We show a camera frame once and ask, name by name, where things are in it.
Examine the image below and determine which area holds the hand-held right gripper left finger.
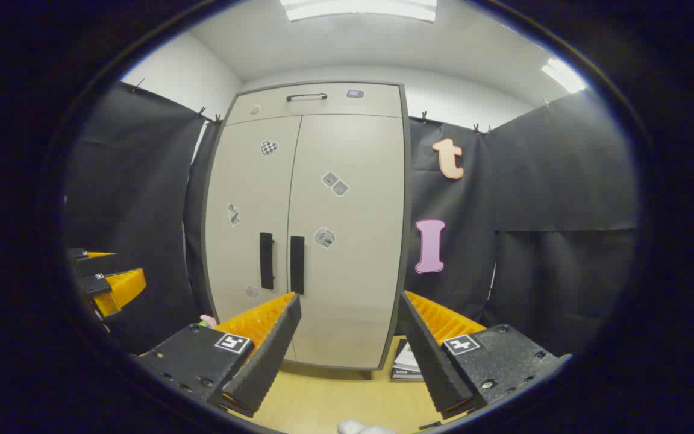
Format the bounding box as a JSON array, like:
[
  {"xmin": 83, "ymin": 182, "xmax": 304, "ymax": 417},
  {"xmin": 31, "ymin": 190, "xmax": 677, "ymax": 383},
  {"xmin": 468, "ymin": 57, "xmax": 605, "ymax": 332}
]
[{"xmin": 136, "ymin": 292, "xmax": 302, "ymax": 418}]

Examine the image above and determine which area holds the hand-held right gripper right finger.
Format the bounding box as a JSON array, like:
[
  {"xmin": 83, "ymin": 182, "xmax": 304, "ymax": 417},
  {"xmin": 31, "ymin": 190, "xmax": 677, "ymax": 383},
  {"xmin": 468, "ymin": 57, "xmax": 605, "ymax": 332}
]
[{"xmin": 398, "ymin": 291, "xmax": 571, "ymax": 420}]

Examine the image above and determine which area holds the black door handle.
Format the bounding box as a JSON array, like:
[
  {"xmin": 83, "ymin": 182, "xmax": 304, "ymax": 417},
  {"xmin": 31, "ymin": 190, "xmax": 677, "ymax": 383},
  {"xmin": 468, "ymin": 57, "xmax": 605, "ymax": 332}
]
[
  {"xmin": 290, "ymin": 236, "xmax": 305, "ymax": 295},
  {"xmin": 260, "ymin": 233, "xmax": 275, "ymax": 291}
]

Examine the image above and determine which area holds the grey cabinet door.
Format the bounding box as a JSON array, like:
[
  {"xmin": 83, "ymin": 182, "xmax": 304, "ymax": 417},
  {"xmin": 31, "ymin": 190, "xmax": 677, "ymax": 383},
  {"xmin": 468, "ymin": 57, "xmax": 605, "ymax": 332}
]
[
  {"xmin": 204, "ymin": 116, "xmax": 303, "ymax": 363},
  {"xmin": 287, "ymin": 113, "xmax": 408, "ymax": 370}
]

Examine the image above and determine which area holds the grey double-door shoe cabinet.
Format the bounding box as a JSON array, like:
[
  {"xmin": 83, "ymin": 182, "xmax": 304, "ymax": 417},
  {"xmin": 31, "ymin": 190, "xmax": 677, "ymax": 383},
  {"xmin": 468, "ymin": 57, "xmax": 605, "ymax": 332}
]
[{"xmin": 201, "ymin": 80, "xmax": 413, "ymax": 371}]

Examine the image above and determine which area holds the stack of books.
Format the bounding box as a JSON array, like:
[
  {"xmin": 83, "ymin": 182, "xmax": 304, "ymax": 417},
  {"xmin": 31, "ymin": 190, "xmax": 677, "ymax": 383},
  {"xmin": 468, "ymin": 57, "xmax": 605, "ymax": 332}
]
[{"xmin": 391, "ymin": 339, "xmax": 426, "ymax": 382}]

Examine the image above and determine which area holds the black backdrop cloth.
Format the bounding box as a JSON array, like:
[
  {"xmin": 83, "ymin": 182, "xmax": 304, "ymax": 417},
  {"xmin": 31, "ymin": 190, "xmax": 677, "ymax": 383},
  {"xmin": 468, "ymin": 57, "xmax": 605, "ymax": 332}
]
[{"xmin": 64, "ymin": 81, "xmax": 640, "ymax": 356}]

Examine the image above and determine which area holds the narrow ceiling light panel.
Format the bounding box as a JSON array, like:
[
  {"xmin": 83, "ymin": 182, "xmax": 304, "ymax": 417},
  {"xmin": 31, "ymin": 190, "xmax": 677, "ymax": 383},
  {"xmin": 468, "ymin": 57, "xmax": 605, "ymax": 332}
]
[{"xmin": 541, "ymin": 57, "xmax": 589, "ymax": 94}]

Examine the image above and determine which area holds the wide ceiling light panel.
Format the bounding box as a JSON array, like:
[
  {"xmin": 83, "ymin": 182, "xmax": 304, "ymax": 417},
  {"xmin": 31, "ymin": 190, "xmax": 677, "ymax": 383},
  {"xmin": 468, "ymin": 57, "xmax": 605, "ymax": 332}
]
[{"xmin": 280, "ymin": 0, "xmax": 438, "ymax": 24}]

